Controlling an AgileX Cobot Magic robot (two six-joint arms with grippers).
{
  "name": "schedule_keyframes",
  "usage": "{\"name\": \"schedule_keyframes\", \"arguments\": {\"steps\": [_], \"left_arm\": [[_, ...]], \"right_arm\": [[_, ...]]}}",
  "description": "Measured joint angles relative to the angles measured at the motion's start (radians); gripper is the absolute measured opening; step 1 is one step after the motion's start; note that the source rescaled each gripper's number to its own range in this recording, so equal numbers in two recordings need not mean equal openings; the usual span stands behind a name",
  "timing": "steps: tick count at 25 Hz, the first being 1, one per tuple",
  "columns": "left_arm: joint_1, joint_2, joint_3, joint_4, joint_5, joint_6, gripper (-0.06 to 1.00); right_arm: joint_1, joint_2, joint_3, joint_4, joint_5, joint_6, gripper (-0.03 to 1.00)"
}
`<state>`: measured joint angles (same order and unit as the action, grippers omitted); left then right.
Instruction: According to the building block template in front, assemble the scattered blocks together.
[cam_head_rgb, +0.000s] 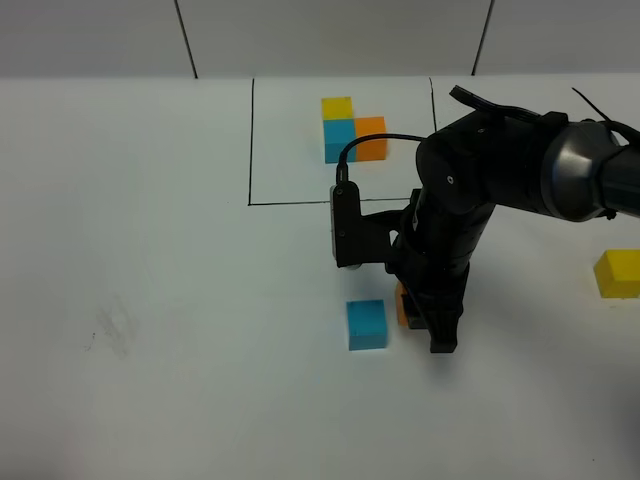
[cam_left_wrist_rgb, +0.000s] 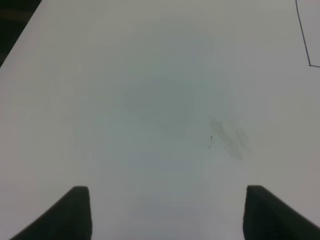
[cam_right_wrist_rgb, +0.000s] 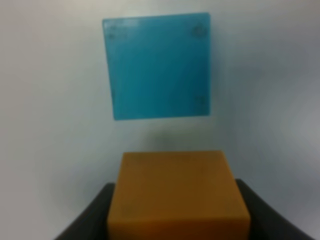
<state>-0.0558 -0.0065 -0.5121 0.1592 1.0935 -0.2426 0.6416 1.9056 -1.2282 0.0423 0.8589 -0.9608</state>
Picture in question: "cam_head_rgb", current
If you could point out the blue template block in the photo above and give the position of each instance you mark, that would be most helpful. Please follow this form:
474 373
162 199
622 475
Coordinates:
338 133

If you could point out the orange template block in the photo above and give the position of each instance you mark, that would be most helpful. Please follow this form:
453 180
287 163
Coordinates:
371 150

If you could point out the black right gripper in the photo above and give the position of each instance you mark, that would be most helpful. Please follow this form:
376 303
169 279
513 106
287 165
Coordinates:
432 255

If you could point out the yellow template block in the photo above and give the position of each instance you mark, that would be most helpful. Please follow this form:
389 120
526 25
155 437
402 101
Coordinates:
336 108

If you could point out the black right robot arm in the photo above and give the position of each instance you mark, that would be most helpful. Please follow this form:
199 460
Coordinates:
499 155

